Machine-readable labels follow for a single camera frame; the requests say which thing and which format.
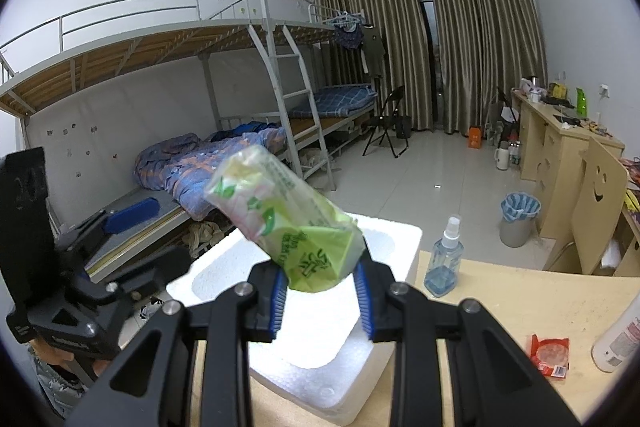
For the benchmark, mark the beige cloth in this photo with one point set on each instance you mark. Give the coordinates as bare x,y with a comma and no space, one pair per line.
205,237

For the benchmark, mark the grey trash bin blue bag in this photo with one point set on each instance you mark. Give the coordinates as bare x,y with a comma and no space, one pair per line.
517,232

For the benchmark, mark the white foam box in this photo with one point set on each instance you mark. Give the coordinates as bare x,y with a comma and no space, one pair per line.
320,332

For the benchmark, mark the white wall socket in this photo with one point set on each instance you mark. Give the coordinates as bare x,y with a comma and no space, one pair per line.
605,92

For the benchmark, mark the orange box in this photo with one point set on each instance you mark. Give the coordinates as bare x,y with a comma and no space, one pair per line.
475,138

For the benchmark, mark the black folding chair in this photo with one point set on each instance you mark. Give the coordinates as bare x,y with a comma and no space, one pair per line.
392,112

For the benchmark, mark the blue orange quilt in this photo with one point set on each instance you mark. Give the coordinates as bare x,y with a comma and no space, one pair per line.
200,167

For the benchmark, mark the black waste bin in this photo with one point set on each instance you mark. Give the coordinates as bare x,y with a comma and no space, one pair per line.
404,127

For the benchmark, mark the dark blue hanging garment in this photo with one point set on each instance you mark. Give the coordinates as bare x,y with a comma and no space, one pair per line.
348,38

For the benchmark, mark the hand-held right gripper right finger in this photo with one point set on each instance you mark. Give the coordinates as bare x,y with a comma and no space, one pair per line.
362,307

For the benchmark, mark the green tissue packet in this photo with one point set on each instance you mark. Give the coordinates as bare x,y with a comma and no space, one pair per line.
280,217

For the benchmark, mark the white lotion pump bottle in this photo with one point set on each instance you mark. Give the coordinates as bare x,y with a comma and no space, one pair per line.
617,342

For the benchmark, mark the white thermos jug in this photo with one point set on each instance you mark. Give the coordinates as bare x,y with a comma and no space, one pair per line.
501,159

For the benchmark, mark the grey metal bunk bed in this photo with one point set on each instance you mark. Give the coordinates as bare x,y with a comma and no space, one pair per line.
125,52
300,32

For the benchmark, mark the white metal bed ladder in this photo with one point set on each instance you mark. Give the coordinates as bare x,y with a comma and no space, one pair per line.
292,97

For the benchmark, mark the brown curtain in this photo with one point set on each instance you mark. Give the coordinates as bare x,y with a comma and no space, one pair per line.
375,32
480,32

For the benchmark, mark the white mug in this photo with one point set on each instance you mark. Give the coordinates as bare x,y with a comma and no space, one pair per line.
534,96

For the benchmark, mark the person's left hand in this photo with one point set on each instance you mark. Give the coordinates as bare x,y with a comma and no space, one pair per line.
47,350

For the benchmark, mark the yellow item on desk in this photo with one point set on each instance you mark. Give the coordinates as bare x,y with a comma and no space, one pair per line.
557,92

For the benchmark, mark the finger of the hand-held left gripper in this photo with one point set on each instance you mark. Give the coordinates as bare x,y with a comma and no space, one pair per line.
150,269
132,213

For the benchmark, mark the clear blue spray bottle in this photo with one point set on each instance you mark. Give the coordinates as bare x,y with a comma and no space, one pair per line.
442,267

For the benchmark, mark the olive hanging shirt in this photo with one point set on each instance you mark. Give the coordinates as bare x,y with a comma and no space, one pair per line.
373,52

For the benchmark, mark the dark blue clothing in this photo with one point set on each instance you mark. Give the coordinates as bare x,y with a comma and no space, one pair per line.
245,128

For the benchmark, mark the blue plaid bedding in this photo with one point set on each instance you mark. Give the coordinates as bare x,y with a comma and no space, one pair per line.
335,102

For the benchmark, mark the red snack packet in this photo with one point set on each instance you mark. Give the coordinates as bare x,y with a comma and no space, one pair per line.
547,352

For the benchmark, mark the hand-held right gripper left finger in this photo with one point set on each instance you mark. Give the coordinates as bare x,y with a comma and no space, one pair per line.
278,307

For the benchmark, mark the wooden smiley face chair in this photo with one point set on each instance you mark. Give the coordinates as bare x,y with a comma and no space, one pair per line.
595,192

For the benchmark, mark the light wooden desk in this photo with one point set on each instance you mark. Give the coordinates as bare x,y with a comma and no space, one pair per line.
555,157

